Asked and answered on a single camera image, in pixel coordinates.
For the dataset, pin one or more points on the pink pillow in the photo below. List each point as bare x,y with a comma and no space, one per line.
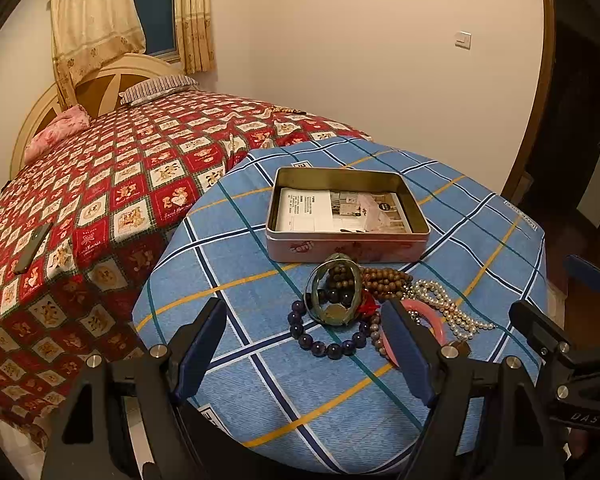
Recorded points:
67,123

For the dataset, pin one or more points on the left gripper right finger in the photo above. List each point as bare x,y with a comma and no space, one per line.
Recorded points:
427,367

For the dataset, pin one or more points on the beads on bed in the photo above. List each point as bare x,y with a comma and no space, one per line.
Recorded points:
286,110

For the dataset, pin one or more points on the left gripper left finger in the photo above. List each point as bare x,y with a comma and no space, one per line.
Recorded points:
192,348

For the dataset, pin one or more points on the dark remote on bed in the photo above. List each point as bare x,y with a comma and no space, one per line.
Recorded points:
31,248

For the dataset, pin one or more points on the right beige curtain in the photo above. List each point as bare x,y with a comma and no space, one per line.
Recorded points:
192,20

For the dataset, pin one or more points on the red patterned bedspread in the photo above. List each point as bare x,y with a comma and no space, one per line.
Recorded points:
115,193

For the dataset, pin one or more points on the beige curtain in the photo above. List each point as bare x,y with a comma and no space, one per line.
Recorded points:
192,20
87,35

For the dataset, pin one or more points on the green jade bangle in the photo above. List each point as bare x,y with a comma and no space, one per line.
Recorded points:
342,312

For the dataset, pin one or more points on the blue plaid table cloth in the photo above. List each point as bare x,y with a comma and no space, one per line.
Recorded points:
323,398

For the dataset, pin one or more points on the dark window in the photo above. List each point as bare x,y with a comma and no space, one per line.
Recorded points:
157,20

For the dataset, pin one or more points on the pink bangle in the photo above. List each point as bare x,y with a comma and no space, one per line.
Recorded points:
422,314

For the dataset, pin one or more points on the white wall switch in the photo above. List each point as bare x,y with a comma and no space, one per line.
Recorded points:
463,40

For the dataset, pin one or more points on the left beige curtain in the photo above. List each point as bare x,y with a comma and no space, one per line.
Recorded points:
87,35

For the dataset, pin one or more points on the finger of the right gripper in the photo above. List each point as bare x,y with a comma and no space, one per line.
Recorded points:
543,336
583,271

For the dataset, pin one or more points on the pink metal tin box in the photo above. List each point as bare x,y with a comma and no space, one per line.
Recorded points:
291,247

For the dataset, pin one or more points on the cream wooden headboard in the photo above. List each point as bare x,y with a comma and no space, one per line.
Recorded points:
98,93

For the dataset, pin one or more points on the striped pillow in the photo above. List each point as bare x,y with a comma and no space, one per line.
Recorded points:
155,88

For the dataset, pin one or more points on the red knot tassel charm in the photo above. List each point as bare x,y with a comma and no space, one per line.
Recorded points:
368,305

